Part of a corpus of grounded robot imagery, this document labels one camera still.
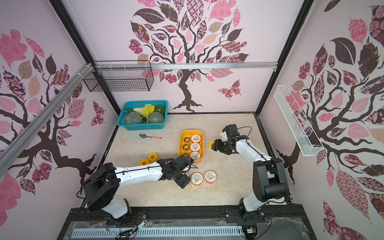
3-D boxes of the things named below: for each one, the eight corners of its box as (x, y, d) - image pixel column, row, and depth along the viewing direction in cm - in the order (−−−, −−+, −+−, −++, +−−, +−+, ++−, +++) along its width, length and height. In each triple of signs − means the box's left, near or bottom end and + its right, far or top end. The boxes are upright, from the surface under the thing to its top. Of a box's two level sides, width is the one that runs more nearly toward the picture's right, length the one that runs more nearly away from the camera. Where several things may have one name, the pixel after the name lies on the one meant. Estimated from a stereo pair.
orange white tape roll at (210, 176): (204, 183, 86) (205, 181, 85) (204, 171, 91) (204, 170, 89) (216, 183, 86) (217, 181, 85) (215, 171, 91) (216, 170, 89)
